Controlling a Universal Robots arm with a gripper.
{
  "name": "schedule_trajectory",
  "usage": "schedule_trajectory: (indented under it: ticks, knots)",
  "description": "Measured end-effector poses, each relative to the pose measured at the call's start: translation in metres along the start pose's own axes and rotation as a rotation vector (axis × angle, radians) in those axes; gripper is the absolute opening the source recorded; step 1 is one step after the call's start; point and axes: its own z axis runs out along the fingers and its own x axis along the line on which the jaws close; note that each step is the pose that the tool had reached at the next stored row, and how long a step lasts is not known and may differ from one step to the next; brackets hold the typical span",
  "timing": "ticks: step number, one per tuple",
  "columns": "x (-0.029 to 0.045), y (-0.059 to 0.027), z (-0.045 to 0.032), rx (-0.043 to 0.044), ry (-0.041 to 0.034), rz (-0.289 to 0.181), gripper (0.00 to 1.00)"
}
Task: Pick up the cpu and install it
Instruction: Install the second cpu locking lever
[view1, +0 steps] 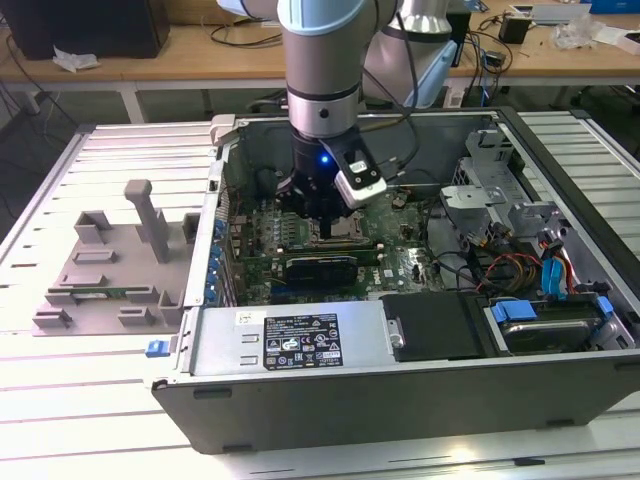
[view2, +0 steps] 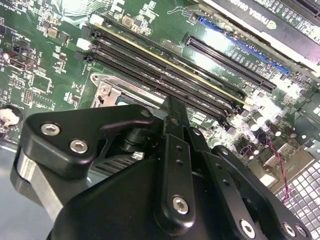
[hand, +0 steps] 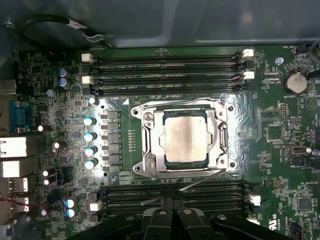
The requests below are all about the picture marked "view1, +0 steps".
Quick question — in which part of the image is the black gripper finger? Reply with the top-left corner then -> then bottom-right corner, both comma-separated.
274,173 -> 328,239
326,200 -> 359,239

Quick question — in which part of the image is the CPU socket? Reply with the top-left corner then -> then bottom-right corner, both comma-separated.
305,209 -> 367,247

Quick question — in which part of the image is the black board heat sink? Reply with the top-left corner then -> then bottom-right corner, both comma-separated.
255,168 -> 277,197

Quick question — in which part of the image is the green motherboard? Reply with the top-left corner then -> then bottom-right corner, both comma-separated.
227,192 -> 451,304

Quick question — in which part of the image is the black graphics card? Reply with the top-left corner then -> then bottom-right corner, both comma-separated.
284,254 -> 360,289

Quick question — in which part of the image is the blue card retainer strip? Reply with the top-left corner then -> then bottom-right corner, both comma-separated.
209,219 -> 227,307

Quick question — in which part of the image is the silver metal drive cage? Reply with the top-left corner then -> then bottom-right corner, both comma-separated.
438,128 -> 571,251

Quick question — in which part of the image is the black plastic bay cover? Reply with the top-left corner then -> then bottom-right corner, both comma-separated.
378,291 -> 494,364

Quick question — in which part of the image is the grey power supply with label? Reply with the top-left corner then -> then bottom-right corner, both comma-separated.
189,299 -> 396,377

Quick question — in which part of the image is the wooden desk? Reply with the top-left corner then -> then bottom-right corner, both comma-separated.
0,7 -> 640,96

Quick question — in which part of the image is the grey plastic parts rack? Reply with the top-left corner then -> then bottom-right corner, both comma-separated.
30,179 -> 201,337

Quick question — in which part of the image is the green RAM stick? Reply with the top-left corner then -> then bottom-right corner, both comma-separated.
69,285 -> 152,302

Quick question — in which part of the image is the open black PC case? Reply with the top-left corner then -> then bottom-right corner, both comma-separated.
149,105 -> 640,456

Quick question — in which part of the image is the hard disk in blue carrier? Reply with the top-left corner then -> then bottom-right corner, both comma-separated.
487,294 -> 615,357

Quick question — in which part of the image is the small black box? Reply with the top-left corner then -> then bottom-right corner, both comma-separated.
498,13 -> 530,44

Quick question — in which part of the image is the crumpled white paper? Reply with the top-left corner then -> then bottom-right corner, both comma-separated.
52,44 -> 99,74

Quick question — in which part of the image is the large black box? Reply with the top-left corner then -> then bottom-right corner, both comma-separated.
2,0 -> 171,61

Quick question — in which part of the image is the clear plastic bag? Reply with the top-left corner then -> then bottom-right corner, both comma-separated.
552,14 -> 601,51

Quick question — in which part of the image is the white flat box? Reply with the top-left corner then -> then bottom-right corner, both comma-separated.
594,24 -> 640,56

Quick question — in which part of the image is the blue box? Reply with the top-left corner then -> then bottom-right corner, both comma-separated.
589,0 -> 640,15

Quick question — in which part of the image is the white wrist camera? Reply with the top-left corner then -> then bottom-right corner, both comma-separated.
333,159 -> 389,207

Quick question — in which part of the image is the coloured power wire bundle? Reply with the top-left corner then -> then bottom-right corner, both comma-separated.
472,252 -> 544,296

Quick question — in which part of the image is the blue flat data wire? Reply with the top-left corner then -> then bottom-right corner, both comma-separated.
538,238 -> 572,302

